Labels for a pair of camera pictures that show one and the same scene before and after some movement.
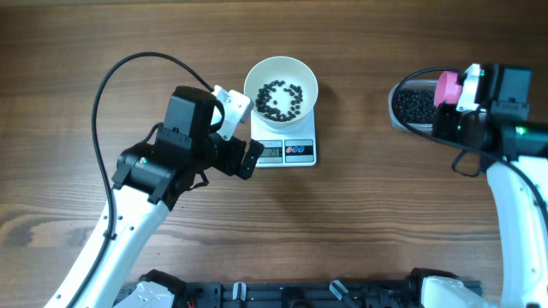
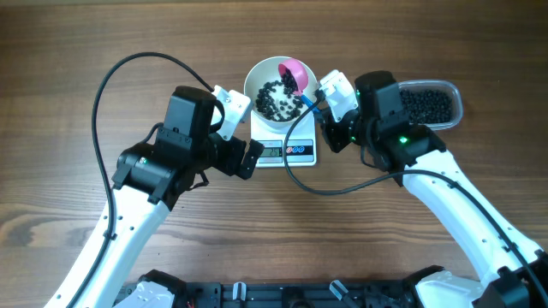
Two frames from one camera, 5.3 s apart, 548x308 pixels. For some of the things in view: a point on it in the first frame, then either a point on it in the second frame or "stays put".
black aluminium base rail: x=299 y=294 stays put
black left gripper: x=241 y=158 stays put
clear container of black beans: x=411 y=104 stays put
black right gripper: x=443 y=121 → x=332 y=133
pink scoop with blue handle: x=448 y=90 → x=301 y=75
